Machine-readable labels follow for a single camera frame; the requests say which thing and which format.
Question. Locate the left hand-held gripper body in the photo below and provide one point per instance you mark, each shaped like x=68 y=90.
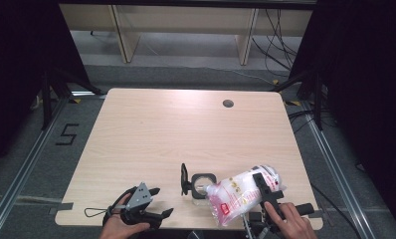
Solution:
x=140 y=197

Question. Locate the grey floor tape strip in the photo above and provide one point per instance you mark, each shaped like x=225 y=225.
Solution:
x=61 y=207

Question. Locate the glass seasoning jar black lid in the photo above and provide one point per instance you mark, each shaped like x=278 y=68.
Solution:
x=195 y=179

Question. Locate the person's right hand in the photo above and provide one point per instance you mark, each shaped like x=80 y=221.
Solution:
x=292 y=225

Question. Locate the black metal stand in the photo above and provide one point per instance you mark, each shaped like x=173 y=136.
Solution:
x=46 y=99
x=318 y=99

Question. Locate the black curtain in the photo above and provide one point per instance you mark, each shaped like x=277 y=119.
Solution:
x=17 y=66
x=368 y=83

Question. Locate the beige wooden desk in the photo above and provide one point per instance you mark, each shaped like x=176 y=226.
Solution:
x=186 y=18

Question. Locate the aluminium floor rail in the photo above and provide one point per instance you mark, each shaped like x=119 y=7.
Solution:
x=332 y=166
x=30 y=159

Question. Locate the person's left hand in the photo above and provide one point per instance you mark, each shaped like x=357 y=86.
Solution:
x=116 y=229

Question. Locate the dark round table grommet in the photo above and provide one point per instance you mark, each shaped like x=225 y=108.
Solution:
x=228 y=103

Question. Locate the red and white sugar pouch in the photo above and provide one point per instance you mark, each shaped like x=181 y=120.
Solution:
x=236 y=197

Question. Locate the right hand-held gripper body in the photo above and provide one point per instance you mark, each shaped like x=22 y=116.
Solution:
x=272 y=195

